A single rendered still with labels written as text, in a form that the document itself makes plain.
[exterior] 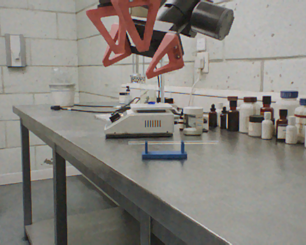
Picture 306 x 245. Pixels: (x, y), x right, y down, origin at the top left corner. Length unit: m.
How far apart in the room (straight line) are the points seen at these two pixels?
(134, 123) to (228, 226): 0.66
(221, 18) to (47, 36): 2.92
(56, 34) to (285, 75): 2.54
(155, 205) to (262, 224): 0.18
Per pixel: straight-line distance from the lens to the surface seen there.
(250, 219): 0.54
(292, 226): 0.54
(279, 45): 1.38
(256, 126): 1.17
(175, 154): 0.87
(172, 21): 0.73
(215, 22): 0.73
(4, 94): 3.52
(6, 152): 3.58
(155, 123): 1.13
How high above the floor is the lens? 0.94
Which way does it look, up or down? 7 degrees down
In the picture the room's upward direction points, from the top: straight up
